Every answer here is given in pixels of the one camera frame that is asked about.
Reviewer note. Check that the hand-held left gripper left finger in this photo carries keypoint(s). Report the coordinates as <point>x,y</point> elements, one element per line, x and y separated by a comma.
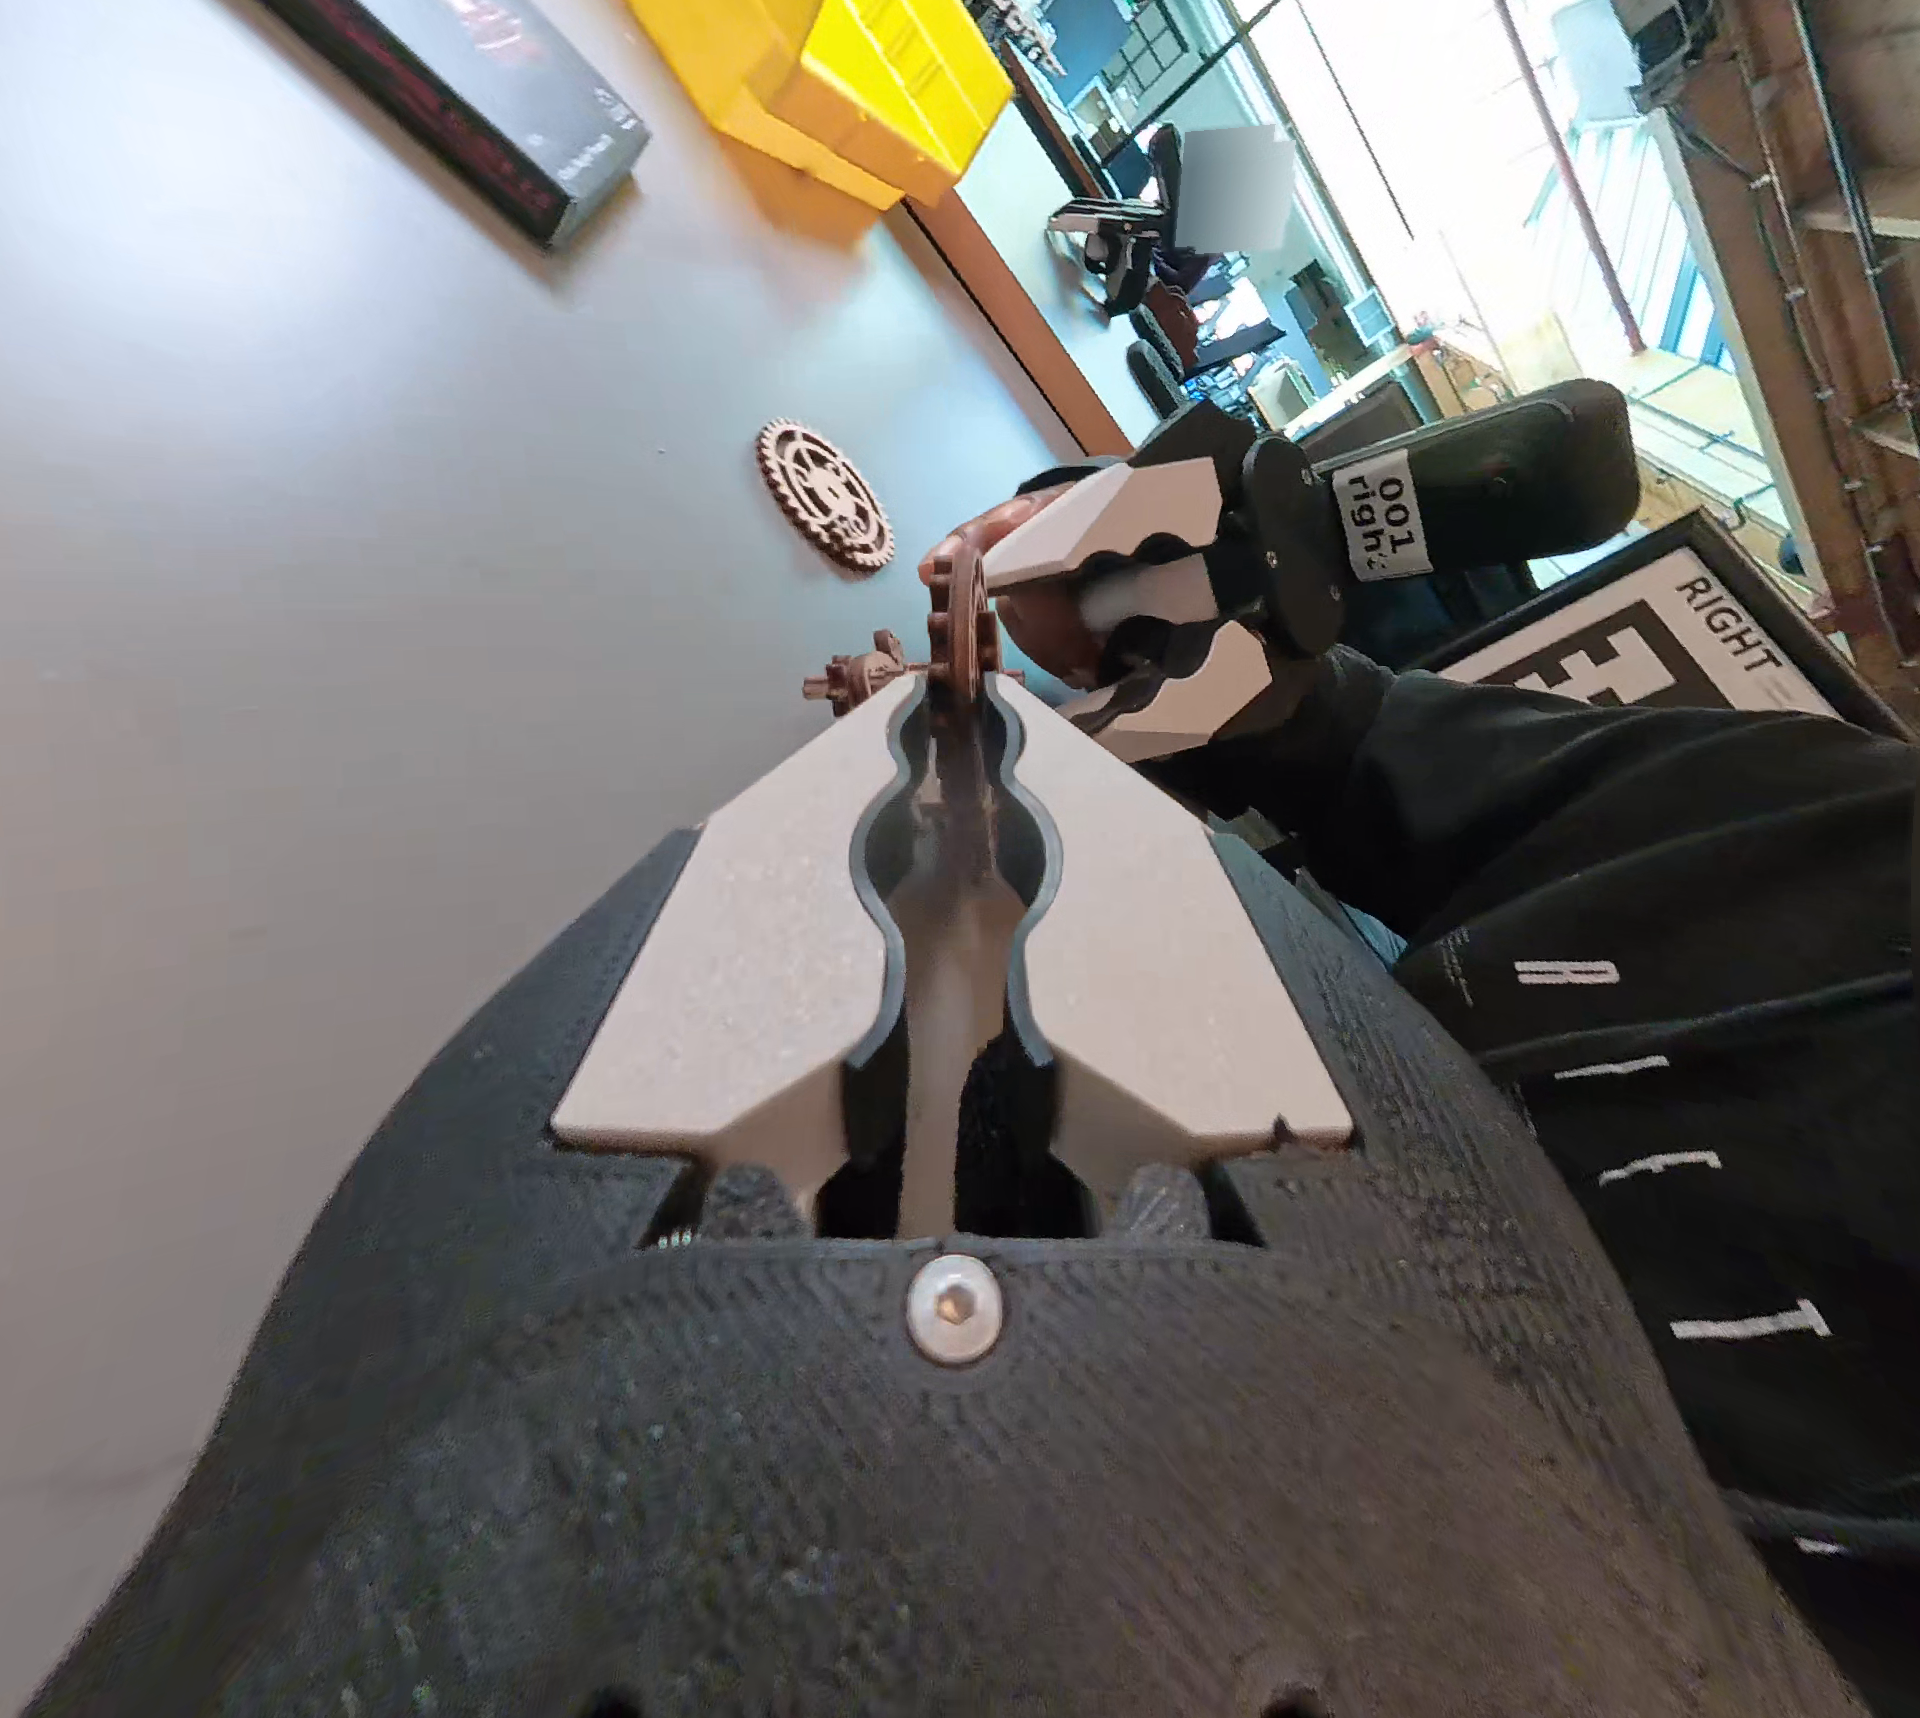
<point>720,983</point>

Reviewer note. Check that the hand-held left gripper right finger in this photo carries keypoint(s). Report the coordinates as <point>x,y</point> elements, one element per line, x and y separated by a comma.
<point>1184,998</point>

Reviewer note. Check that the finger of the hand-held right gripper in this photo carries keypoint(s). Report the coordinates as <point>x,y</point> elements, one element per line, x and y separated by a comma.
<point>1072,533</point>
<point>1200,699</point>

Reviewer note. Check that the wooden gear clock assembly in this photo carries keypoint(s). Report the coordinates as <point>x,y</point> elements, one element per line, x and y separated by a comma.
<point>944,660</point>

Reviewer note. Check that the wooden gear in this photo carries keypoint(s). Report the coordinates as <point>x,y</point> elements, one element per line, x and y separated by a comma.
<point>823,497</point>

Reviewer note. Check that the person's right forearm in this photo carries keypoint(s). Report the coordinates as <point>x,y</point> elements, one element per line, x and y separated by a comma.
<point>1501,819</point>

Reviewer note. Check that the grey wood-edged background desk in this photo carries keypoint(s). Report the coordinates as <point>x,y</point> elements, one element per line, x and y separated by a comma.
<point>1034,293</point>

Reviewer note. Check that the person's right hand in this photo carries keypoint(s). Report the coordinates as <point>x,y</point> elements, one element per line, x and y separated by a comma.
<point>1050,631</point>

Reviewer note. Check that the white printed tag sign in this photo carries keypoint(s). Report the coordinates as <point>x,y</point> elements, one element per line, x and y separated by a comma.
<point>1665,652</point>

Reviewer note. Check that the black white stand device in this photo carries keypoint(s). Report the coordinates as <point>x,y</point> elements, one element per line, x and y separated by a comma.
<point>1110,232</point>

